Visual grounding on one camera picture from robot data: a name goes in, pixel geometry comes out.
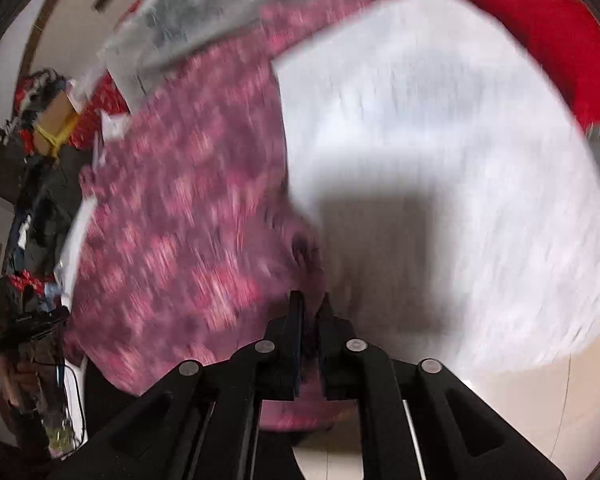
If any white quilted bed cover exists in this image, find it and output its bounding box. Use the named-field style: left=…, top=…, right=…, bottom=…
left=273, top=0, right=600, bottom=371

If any cardboard box with yellow tape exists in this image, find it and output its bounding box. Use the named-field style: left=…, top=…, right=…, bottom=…
left=33, top=91, right=79, bottom=157

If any grey floral pillow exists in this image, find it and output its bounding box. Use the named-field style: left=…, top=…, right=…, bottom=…
left=100, top=0, right=280, bottom=112

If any red patterned blanket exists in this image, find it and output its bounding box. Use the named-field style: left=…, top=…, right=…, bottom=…
left=468, top=0, right=600, bottom=130

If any purple pink floral garment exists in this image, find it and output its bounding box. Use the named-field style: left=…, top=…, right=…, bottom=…
left=64, top=0, right=377, bottom=432

